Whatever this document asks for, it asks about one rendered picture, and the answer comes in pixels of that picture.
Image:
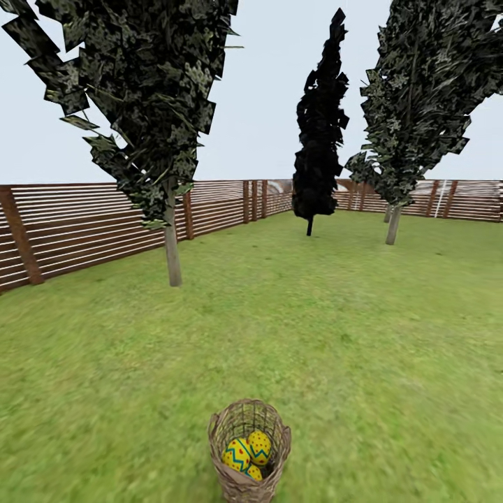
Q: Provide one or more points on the tree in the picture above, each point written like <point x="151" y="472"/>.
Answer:
<point x="389" y="24"/>
<point x="319" y="120"/>
<point x="441" y="63"/>
<point x="148" y="66"/>

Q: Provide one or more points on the wicker basket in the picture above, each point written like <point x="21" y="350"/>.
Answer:
<point x="240" y="488"/>

